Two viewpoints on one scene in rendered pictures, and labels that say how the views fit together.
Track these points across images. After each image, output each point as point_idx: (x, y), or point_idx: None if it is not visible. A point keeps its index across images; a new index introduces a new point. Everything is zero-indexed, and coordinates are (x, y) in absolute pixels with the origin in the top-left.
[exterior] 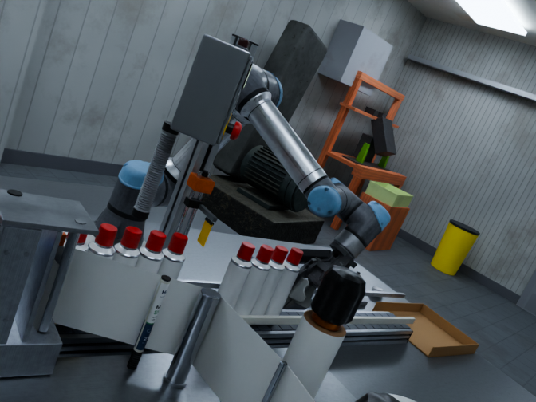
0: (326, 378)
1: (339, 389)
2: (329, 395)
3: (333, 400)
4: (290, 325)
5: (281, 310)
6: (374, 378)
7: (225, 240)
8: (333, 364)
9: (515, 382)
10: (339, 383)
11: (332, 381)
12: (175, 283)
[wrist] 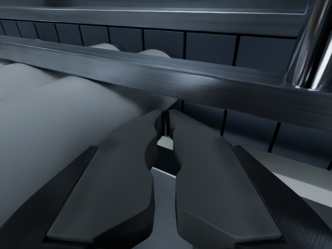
0: (172, 232)
1: (176, 248)
2: (153, 238)
3: (150, 241)
4: (227, 123)
5: (293, 25)
6: None
7: None
8: (321, 209)
9: None
10: (187, 248)
11: (177, 239)
12: None
